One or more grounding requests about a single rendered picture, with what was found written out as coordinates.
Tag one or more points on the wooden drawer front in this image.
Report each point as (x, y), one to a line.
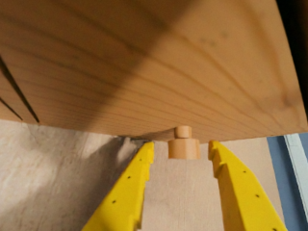
(7, 112)
(181, 71)

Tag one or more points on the brown chest of drawers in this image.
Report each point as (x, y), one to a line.
(294, 16)

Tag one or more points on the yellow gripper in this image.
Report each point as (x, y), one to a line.
(244, 204)

